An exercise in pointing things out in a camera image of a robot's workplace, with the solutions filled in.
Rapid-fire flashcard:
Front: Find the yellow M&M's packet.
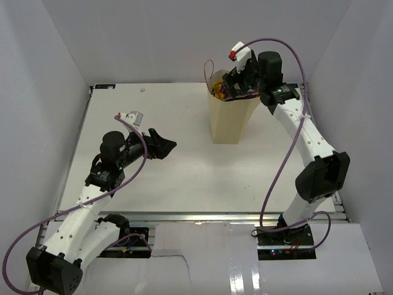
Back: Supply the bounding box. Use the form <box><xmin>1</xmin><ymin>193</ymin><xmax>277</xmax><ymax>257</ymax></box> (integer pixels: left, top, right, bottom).
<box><xmin>212</xmin><ymin>81</ymin><xmax>226</xmax><ymax>101</ymax></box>

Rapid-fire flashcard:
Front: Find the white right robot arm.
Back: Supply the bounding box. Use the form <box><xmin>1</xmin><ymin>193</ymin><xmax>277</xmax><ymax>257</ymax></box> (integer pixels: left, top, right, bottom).
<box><xmin>223</xmin><ymin>47</ymin><xmax>350</xmax><ymax>245</ymax></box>

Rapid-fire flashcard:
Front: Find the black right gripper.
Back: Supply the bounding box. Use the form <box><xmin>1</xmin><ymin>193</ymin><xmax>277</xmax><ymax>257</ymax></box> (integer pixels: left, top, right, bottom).
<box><xmin>224</xmin><ymin>54</ymin><xmax>267</xmax><ymax>98</ymax></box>

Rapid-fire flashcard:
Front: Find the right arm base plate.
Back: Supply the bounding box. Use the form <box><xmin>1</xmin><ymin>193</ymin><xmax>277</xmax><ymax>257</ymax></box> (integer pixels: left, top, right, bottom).
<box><xmin>251</xmin><ymin>224</ymin><xmax>316</xmax><ymax>261</ymax></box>

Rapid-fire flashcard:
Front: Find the dark purple nut snack bag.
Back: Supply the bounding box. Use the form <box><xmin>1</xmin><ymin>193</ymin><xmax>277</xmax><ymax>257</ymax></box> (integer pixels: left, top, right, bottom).
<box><xmin>223</xmin><ymin>91</ymin><xmax>260</xmax><ymax>101</ymax></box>

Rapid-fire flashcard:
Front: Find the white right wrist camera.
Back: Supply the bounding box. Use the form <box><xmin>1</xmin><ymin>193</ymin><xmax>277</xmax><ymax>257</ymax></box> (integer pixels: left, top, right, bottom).
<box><xmin>228</xmin><ymin>42</ymin><xmax>252</xmax><ymax>73</ymax></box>

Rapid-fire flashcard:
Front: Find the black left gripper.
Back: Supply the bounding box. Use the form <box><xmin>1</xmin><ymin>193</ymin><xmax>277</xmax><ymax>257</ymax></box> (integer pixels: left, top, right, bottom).
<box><xmin>117</xmin><ymin>126</ymin><xmax>176</xmax><ymax>169</ymax></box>

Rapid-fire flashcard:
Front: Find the aluminium front rail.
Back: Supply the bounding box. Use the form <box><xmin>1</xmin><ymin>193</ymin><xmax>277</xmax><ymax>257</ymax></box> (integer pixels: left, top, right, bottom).
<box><xmin>113</xmin><ymin>212</ymin><xmax>348</xmax><ymax>224</ymax></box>

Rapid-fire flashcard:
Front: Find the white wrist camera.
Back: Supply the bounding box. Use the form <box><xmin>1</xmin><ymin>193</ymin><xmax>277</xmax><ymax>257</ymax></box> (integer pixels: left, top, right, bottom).
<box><xmin>119</xmin><ymin>111</ymin><xmax>143</xmax><ymax>132</ymax></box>
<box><xmin>228</xmin><ymin>42</ymin><xmax>252</xmax><ymax>73</ymax></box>

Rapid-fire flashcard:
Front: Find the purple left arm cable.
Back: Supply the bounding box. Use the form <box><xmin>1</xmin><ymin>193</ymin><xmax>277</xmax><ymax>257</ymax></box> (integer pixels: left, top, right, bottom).
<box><xmin>2</xmin><ymin>114</ymin><xmax>152</xmax><ymax>293</ymax></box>

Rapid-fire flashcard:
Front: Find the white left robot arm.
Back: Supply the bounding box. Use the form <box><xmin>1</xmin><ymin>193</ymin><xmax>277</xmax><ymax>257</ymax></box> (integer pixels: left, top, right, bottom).
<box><xmin>26</xmin><ymin>128</ymin><xmax>177</xmax><ymax>294</ymax></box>

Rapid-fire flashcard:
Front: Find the left blue table label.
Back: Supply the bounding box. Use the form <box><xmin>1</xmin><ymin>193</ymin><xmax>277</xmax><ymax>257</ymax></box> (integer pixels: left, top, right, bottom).
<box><xmin>94</xmin><ymin>84</ymin><xmax>116</xmax><ymax>90</ymax></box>

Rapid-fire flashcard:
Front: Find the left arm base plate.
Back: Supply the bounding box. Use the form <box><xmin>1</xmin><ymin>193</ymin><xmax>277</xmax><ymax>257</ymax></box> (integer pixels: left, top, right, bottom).
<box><xmin>106</xmin><ymin>227</ymin><xmax>149</xmax><ymax>251</ymax></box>

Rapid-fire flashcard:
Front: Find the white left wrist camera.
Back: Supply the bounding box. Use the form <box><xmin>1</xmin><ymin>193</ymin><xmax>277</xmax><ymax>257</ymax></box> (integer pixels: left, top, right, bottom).
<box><xmin>119</xmin><ymin>111</ymin><xmax>143</xmax><ymax>132</ymax></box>

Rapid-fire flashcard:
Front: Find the beige paper bag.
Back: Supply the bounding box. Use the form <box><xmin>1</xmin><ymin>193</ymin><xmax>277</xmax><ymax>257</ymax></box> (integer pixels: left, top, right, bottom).
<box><xmin>203</xmin><ymin>64</ymin><xmax>260</xmax><ymax>144</ymax></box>

